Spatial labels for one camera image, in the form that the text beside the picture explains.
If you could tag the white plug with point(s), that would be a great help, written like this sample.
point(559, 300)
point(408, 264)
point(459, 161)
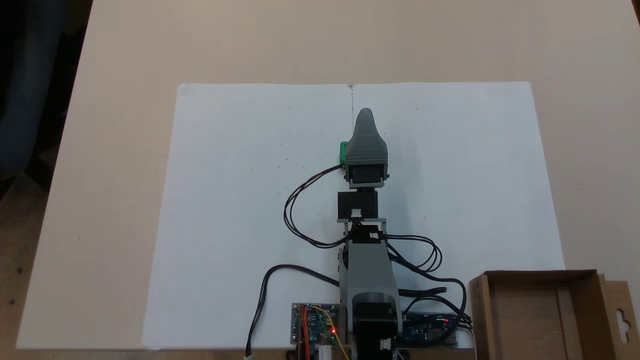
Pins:
point(325, 350)

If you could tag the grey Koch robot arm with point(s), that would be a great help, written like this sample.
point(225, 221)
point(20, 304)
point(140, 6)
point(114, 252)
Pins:
point(367, 270)

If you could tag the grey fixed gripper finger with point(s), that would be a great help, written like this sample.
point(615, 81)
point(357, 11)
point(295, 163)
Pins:
point(366, 132)

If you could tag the white paper sheet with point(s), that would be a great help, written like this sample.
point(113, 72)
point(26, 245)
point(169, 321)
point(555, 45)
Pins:
point(225, 200)

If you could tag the green dice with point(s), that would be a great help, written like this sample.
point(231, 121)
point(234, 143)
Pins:
point(343, 153)

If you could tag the brown cardboard box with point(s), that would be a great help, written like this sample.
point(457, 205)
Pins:
point(530, 320)

